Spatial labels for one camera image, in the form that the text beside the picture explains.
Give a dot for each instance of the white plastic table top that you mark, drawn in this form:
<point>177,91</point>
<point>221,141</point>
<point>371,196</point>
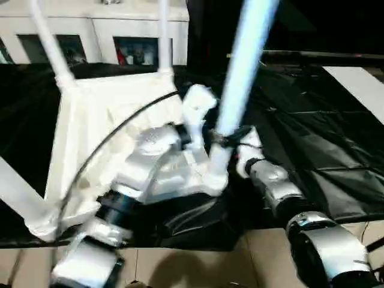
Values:
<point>105,99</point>

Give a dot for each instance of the small white cup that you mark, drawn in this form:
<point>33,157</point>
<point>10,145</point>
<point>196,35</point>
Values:
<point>129,59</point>

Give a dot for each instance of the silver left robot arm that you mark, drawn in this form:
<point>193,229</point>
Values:
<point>144,156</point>

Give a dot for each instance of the black metal stand bar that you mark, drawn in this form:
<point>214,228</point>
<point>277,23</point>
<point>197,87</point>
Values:
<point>375,245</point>

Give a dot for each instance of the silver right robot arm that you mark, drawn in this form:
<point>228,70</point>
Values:
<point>276,180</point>

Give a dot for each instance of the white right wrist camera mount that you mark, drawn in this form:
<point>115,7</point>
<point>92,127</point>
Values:
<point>250,144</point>

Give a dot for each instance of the black white patterned figurine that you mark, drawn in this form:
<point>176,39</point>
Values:
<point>76,55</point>

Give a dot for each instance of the grey patterned object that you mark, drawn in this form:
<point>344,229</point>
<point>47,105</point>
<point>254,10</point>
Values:
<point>107,1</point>

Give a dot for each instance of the white plastic table leg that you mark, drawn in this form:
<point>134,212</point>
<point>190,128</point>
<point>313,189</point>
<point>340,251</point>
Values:
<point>243,60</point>
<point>165,36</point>
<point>51,39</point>
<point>21,192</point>

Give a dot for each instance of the red bottle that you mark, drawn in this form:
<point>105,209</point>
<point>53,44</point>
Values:
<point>121,57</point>

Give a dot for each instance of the black mat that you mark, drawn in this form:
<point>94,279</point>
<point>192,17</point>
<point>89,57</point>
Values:
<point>315,135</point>

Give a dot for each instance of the black metal rail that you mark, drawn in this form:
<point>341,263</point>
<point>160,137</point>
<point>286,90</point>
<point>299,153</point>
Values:
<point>330,54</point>

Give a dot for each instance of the white sideboard cabinet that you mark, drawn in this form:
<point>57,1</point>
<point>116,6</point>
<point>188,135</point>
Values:
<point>105,18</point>

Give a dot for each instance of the white flat board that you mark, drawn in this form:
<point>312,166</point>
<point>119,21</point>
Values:
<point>357,87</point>

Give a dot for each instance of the white printed jar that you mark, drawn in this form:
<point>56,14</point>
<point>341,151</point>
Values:
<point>139,55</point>

